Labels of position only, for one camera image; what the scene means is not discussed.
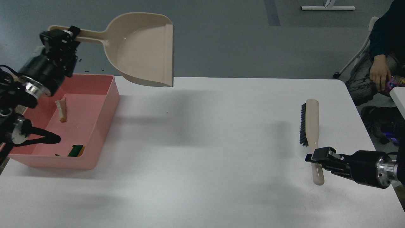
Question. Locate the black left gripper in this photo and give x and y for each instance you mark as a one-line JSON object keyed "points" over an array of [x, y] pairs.
{"points": [[45, 73]]}

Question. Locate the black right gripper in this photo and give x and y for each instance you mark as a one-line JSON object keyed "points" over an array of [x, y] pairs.
{"points": [[370, 168]]}

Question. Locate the beige hand brush black bristles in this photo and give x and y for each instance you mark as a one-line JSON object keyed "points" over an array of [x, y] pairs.
{"points": [[309, 136]]}

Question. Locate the white bread slice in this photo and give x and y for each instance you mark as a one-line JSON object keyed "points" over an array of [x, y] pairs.
{"points": [[62, 109]]}

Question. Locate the beige plastic dustpan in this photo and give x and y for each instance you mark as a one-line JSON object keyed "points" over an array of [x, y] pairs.
{"points": [[139, 45]]}

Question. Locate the yellow green sponge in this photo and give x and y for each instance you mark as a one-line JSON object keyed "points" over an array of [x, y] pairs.
{"points": [[76, 151]]}

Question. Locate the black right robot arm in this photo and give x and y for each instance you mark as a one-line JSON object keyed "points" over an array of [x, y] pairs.
{"points": [[370, 168]]}

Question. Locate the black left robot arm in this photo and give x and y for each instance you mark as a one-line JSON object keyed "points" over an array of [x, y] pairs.
{"points": [[15, 129]]}

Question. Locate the pink plastic bin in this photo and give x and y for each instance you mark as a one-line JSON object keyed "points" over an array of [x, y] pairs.
{"points": [[91, 104]]}

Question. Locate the person's right hand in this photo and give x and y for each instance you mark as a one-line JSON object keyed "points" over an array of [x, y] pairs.
{"points": [[380, 72]]}

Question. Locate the pink snack packet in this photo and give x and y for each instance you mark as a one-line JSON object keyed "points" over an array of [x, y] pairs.
{"points": [[396, 81]]}

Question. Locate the seated person dark sweater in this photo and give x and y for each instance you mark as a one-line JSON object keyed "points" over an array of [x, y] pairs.
{"points": [[386, 37]]}

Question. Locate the white floor stand base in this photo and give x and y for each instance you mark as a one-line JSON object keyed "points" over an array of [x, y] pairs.
{"points": [[328, 5]]}

